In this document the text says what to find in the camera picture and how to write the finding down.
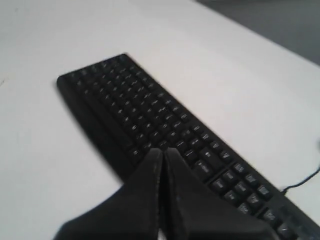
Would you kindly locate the grey backdrop cloth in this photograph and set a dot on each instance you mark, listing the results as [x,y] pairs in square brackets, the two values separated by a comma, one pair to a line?
[291,24]

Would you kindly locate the black acer keyboard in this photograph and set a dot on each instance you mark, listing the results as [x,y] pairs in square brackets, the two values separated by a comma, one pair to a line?
[125,112]

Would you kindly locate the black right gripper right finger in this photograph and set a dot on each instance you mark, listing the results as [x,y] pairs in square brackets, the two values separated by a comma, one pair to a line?
[192,212]

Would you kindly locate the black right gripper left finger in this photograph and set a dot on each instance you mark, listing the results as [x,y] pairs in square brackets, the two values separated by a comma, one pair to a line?
[131,213]

